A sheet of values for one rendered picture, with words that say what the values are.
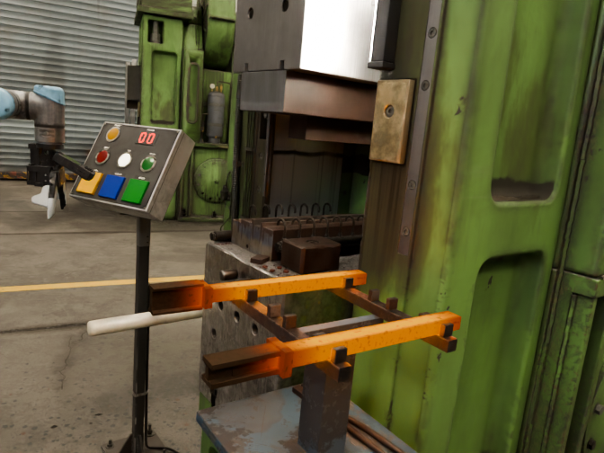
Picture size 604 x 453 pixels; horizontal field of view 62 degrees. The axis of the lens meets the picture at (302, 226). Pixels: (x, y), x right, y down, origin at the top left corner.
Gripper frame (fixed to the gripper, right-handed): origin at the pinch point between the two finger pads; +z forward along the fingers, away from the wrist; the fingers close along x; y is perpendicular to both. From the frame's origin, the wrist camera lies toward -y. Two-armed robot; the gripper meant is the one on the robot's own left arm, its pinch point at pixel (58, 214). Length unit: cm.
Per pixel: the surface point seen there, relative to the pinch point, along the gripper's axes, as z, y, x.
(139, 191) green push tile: -7.5, -21.7, -2.6
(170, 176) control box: -12.3, -30.3, -5.4
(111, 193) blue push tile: -5.6, -13.1, -8.5
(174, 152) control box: -19.7, -31.3, -6.6
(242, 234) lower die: -2, -50, 23
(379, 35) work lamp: -51, -73, 48
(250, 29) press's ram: -53, -49, 20
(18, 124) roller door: 6, 228, -722
